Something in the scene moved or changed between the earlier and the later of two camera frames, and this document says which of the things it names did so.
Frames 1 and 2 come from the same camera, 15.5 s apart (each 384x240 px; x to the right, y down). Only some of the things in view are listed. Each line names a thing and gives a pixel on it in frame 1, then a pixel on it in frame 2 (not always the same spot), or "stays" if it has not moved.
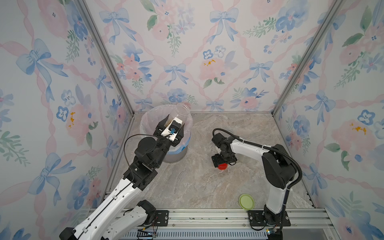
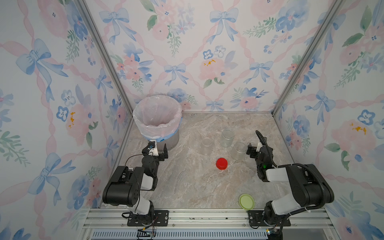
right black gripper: x=231 y=158 to x=253 y=151
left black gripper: x=159 y=126 to x=161 y=156
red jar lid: x=222 y=166 stays
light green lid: x=246 y=201 stays
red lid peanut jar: x=182 y=112 to x=207 y=146
